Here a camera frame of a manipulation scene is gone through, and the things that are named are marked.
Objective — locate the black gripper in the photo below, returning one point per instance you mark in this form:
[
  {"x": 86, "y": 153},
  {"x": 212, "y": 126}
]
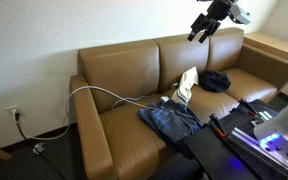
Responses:
[{"x": 216, "y": 12}]

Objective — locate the blue jeans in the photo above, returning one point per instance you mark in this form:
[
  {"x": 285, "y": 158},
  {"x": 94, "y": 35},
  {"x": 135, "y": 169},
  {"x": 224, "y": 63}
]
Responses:
[{"x": 174, "y": 121}]

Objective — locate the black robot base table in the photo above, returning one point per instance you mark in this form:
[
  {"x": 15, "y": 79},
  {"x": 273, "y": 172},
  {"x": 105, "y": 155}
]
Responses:
[{"x": 222, "y": 159}]

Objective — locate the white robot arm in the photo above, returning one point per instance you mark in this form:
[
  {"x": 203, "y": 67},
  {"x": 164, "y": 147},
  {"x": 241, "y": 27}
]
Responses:
[{"x": 278, "y": 123}]

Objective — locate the brown leather sofa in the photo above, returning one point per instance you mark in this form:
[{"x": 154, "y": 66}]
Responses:
[{"x": 115, "y": 81}]

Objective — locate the white cloth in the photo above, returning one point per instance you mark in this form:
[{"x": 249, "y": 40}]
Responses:
[{"x": 183, "y": 93}]

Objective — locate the black garment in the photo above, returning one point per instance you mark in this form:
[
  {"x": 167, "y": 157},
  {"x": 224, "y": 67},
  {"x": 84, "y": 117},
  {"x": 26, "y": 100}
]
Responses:
[{"x": 214, "y": 81}]

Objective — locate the wooden side table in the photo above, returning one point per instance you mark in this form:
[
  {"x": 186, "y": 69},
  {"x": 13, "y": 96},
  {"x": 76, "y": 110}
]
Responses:
[{"x": 270, "y": 44}]

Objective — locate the white power adapter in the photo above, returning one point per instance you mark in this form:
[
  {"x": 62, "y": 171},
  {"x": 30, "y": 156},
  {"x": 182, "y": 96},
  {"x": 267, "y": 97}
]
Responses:
[{"x": 164, "y": 99}]

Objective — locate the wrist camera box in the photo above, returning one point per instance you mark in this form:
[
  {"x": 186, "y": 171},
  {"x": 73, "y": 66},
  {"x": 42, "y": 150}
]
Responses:
[{"x": 239, "y": 16}]

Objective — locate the aluminium mounting rail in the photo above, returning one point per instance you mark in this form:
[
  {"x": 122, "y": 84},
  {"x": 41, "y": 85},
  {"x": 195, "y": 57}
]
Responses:
[{"x": 272, "y": 149}]

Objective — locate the wall outlet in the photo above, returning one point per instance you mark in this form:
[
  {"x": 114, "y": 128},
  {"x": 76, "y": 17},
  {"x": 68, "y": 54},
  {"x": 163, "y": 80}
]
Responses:
[{"x": 14, "y": 109}]

